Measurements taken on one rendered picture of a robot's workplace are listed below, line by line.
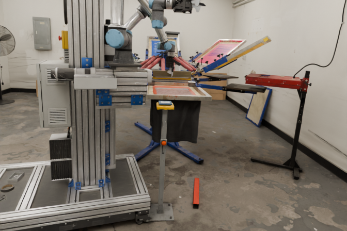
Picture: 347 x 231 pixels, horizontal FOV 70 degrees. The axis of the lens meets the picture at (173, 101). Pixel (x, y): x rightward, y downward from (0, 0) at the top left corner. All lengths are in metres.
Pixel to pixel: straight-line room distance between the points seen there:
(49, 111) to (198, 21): 5.47
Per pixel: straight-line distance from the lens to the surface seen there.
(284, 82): 2.93
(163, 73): 2.61
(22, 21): 7.45
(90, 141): 2.10
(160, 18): 1.63
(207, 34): 6.94
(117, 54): 1.81
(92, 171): 2.22
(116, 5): 1.69
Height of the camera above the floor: 1.39
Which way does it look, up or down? 13 degrees down
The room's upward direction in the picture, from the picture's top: 3 degrees clockwise
